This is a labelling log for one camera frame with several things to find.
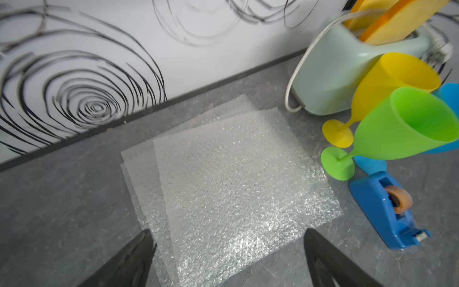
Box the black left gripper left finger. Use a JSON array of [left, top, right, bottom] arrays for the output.
[[80, 229, 157, 287]]

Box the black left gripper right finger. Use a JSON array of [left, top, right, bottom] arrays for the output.
[[304, 228, 381, 287]]

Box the blue tape dispenser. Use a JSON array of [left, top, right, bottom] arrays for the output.
[[349, 172, 432, 249]]

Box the green plastic wine glass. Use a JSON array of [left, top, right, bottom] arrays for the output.
[[320, 87, 459, 181]]

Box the blue plastic wine glass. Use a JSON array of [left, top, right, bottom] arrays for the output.
[[354, 87, 459, 175]]

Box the yellow plastic wine glass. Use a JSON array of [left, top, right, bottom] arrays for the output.
[[322, 52, 441, 148]]

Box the mint green toaster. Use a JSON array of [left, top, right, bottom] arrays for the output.
[[284, 10, 433, 116]]

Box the rear yellow toast slice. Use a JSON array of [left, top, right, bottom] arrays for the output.
[[344, 0, 398, 31]]

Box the yellow toast slice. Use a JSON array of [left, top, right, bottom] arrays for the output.
[[359, 0, 449, 45], [344, 0, 398, 31]]

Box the front yellow toast slice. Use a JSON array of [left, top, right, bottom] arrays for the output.
[[359, 0, 449, 45]]

